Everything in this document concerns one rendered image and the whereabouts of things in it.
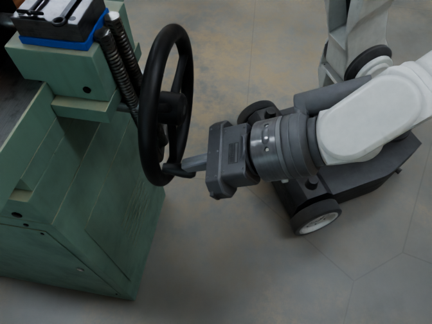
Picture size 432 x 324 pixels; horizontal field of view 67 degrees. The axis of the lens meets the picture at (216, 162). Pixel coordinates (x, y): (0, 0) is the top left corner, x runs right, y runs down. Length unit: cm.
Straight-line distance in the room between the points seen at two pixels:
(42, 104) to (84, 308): 92
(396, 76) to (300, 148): 13
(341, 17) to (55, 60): 75
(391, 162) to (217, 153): 109
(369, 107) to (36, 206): 51
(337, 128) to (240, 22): 194
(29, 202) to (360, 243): 120
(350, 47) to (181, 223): 89
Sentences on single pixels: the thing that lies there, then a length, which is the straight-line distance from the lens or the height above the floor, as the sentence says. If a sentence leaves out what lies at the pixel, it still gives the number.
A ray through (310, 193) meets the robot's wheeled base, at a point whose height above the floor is 21.
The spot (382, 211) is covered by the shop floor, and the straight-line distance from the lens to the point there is 155.
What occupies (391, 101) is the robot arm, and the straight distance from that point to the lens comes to 38.
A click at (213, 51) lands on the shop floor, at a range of 205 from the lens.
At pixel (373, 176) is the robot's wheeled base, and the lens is 140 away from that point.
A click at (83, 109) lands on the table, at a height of 87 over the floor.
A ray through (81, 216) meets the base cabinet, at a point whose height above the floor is 62.
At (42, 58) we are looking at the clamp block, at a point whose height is 95.
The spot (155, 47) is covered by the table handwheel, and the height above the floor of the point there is 95.
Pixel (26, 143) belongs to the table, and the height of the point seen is 87.
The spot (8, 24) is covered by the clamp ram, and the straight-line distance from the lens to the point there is 63.
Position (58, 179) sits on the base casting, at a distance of 64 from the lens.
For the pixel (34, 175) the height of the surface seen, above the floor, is 82.
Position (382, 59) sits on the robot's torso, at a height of 67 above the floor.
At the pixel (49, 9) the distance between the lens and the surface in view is 54.
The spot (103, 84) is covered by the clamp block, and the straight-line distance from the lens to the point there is 54.
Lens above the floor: 125
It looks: 57 degrees down
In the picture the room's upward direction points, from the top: straight up
